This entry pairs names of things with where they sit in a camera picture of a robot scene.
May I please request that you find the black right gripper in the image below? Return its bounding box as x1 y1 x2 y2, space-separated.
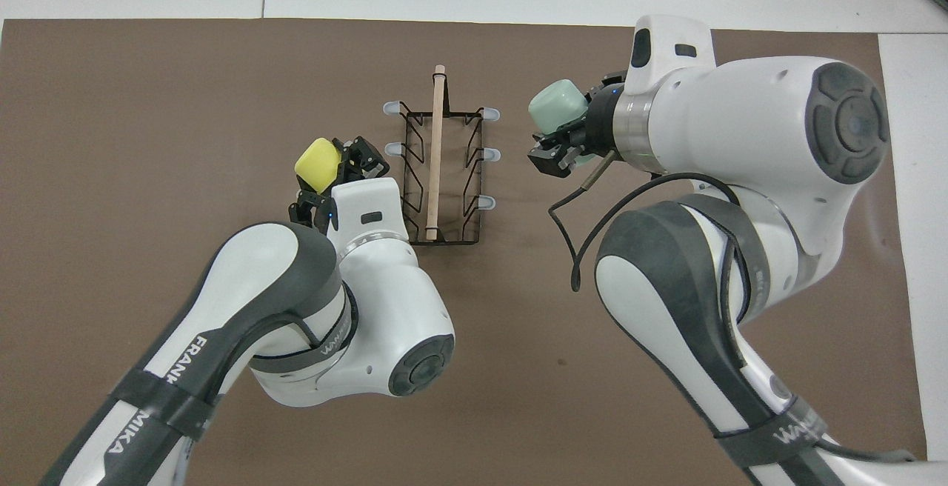
528 73 627 177

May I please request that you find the yellow plastic cup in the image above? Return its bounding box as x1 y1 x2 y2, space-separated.
294 137 344 194

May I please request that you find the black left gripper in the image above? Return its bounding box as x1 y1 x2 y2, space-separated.
289 136 390 235

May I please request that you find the black wire cup rack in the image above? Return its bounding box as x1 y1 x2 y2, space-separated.
383 64 501 246

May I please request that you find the pale green plastic cup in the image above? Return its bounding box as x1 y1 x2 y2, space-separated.
527 79 590 136

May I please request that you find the brown table mat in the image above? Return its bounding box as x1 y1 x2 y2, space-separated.
0 18 928 486

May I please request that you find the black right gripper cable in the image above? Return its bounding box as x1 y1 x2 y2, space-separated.
548 151 741 293

